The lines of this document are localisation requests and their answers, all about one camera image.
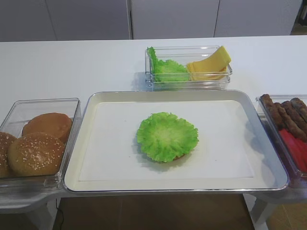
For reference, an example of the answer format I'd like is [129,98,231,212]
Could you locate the green lettuce leaf on tray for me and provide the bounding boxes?
[136,112,199,163]

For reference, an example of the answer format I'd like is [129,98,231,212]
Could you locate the green lettuce in container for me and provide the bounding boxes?
[147,47,189,82]

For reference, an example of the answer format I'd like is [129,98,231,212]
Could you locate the clear lettuce cheese container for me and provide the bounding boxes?
[145,46,232,91]

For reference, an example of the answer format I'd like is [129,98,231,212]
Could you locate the yellow cheese slices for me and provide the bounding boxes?
[187,46,231,81]

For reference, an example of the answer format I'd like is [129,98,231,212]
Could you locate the silver metal tray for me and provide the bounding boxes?
[64,90,289,194]

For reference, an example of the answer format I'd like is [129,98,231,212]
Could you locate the plain bottom bun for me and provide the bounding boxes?
[22,113,72,144]

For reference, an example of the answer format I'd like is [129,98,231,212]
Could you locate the clear bun container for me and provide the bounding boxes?
[0,98,82,194]

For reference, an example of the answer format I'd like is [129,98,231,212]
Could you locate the sesame bun right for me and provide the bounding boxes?
[7,132,65,176]

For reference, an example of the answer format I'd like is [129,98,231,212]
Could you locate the sesame bun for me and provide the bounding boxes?
[7,132,65,176]
[0,132,16,178]

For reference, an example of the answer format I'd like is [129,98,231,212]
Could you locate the clear meat tomato container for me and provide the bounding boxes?
[256,95,307,188]

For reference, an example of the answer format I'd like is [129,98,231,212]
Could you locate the brown meat patties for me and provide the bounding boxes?
[260,94,307,142]

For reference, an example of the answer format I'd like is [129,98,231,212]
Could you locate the red tomato slices stack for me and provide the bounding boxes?
[279,129,307,173]

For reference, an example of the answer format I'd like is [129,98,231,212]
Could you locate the sesame bun left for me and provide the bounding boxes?
[0,132,16,178]

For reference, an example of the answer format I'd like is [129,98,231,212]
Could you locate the black floor cable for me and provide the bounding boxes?
[56,198,64,230]

